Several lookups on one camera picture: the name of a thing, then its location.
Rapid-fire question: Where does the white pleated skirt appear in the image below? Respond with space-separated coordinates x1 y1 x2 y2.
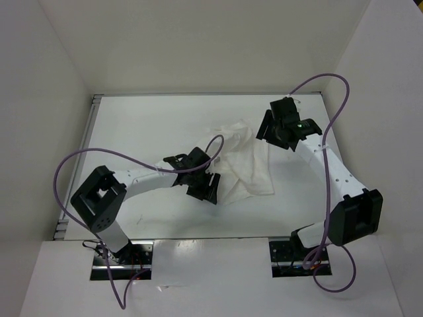
197 120 274 205

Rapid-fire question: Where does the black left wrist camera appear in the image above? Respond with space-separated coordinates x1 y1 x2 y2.
163 147 211 171

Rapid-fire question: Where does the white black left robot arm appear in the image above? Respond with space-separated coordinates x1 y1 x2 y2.
71 160 221 264

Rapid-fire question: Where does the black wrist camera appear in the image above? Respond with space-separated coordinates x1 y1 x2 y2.
163 147 211 171
270 97 300 125

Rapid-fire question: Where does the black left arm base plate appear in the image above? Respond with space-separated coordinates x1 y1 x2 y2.
82 240 153 281

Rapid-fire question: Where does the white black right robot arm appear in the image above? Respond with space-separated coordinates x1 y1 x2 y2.
197 109 383 260

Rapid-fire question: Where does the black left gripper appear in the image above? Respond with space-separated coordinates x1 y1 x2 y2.
186 168 220 204

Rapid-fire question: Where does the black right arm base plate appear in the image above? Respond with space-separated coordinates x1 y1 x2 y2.
268 238 332 278

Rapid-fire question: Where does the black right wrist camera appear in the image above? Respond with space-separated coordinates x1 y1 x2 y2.
270 97 300 125

